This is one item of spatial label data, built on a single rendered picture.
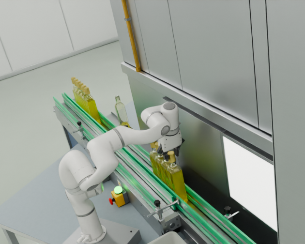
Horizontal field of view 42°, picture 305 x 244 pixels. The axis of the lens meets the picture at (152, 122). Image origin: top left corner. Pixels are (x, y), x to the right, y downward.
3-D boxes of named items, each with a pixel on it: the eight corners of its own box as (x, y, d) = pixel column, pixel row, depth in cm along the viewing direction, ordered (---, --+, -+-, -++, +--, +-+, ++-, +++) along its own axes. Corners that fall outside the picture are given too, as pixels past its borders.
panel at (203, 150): (311, 252, 143) (310, 175, 127) (305, 256, 142) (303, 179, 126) (177, 152, 216) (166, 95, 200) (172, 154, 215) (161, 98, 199)
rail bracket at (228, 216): (243, 228, 173) (240, 204, 167) (230, 236, 171) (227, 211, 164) (237, 223, 176) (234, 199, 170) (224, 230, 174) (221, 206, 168)
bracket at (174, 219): (182, 226, 190) (179, 215, 186) (165, 236, 186) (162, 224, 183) (178, 222, 193) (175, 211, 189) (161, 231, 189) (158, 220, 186)
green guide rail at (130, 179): (162, 216, 188) (159, 203, 184) (160, 217, 187) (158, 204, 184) (56, 104, 330) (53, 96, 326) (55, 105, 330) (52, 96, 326)
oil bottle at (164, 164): (182, 194, 200) (175, 159, 190) (172, 200, 198) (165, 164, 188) (175, 189, 204) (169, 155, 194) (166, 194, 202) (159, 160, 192)
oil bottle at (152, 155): (170, 184, 209) (162, 150, 199) (160, 189, 207) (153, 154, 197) (164, 179, 214) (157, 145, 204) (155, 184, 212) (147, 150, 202)
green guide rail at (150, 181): (175, 209, 190) (173, 196, 187) (174, 210, 190) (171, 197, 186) (65, 101, 333) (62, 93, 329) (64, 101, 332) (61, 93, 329)
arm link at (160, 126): (114, 139, 164) (157, 117, 171) (129, 158, 156) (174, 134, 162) (110, 125, 158) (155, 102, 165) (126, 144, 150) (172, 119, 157)
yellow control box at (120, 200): (129, 202, 223) (127, 192, 219) (117, 208, 220) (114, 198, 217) (124, 196, 228) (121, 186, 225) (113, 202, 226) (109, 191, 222)
